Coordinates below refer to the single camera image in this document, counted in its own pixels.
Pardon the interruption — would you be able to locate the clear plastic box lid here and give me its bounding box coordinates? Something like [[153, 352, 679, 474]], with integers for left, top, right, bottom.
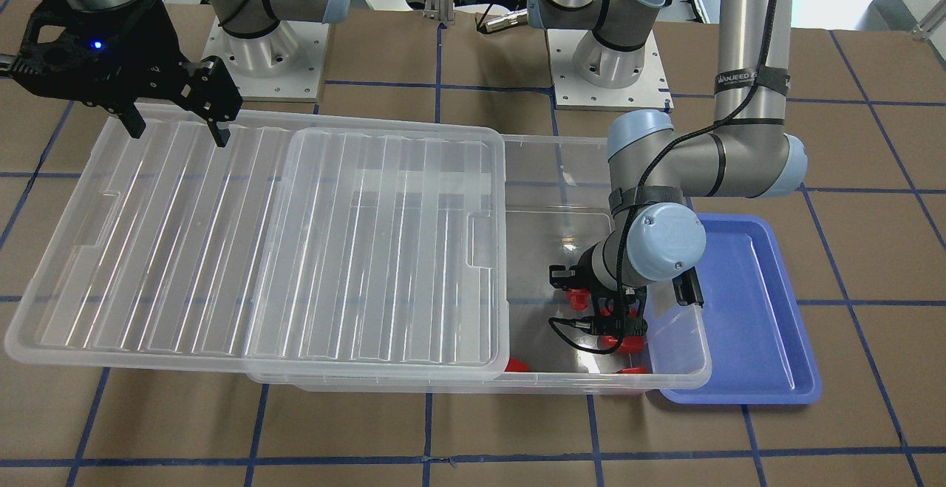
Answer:
[[4, 103, 510, 386]]

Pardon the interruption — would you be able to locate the black box handle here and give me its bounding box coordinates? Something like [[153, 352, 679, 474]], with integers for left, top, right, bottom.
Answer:
[[672, 268, 705, 307]]

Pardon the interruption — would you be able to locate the clear plastic storage box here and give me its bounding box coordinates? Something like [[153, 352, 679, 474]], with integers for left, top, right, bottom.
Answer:
[[248, 132, 713, 397]]

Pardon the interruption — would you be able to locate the blue plastic tray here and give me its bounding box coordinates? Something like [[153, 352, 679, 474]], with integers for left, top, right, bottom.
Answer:
[[645, 214, 823, 406]]

